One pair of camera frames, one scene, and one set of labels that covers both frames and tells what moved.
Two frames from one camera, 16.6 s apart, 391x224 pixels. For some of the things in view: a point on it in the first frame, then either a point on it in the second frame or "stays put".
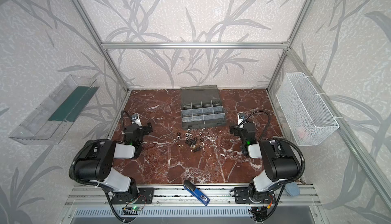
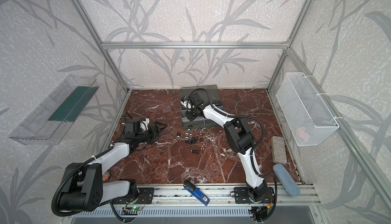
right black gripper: (239, 129) → (190, 111)
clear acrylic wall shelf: (49, 121) stays put
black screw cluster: (191, 141) stays put
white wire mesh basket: (306, 116) stays put
